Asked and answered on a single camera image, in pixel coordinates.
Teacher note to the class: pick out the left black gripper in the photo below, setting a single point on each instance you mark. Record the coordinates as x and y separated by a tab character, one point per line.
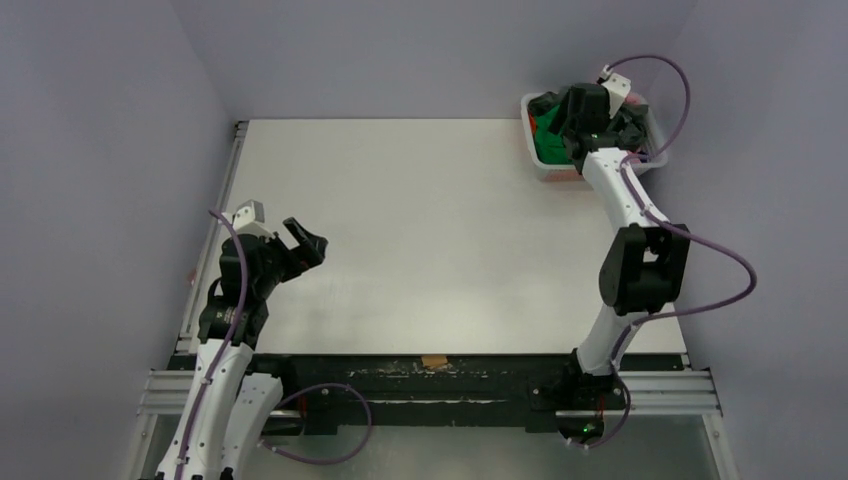
311	247

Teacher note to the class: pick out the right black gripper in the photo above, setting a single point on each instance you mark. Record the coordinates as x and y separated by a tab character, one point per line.
569	132

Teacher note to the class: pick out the green t shirt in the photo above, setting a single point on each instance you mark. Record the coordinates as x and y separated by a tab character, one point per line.
550	147

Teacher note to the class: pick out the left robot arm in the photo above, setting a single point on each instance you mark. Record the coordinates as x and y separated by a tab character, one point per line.
230	396

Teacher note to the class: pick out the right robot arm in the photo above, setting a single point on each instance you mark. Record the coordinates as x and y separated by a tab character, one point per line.
643	268

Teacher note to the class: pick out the grey t shirt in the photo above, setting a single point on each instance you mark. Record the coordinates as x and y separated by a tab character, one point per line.
634	116

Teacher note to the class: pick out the pink t shirt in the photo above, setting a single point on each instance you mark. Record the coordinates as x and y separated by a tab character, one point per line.
635	99

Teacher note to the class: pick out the brown tape piece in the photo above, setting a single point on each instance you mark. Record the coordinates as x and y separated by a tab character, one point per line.
435	362

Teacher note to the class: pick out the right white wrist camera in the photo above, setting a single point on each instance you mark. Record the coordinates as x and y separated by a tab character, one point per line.
617	86

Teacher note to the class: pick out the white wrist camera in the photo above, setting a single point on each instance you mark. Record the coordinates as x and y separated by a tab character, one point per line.
249	219
617	86

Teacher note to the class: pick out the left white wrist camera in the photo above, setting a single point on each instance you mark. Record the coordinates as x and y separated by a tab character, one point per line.
249	219

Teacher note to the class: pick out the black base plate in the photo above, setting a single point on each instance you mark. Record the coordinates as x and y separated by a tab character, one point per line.
537	393

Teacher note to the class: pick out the left side aluminium rail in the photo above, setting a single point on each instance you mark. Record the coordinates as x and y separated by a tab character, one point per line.
197	293

